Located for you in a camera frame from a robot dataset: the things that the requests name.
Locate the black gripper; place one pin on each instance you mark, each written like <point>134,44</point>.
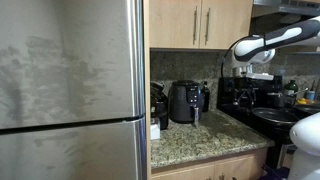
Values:
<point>246,89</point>

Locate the black air fryer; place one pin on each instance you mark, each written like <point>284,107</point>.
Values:
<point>183,101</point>

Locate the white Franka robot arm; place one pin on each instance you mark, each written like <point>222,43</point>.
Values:
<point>286,35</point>

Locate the black electric stove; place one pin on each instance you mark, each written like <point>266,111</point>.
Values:
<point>230,106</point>

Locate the small dark saucepan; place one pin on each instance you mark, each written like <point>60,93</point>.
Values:
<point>276,99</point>

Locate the black frying pan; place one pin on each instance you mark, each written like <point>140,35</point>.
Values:
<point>275,115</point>

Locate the dark glass bottle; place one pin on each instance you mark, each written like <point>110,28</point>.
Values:
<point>206,98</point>

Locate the green bottle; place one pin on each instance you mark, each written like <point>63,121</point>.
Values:
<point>290,87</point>

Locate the dark skillet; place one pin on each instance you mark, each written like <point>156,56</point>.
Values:
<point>308,108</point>

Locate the blue cup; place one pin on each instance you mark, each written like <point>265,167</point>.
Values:
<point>310,95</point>

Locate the light wood upper cabinet door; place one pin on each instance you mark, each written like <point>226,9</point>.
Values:
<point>230,23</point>
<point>173,23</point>

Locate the black whey protein bag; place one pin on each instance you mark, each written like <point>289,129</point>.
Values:
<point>160,106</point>

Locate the clear salt bottle black cap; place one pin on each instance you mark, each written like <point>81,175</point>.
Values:
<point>155,130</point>

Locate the range hood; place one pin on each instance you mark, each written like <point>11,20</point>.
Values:
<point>286,7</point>

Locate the stainless steel refrigerator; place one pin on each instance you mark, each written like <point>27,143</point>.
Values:
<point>66,90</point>

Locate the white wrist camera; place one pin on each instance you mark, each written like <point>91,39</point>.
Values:
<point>261,76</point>

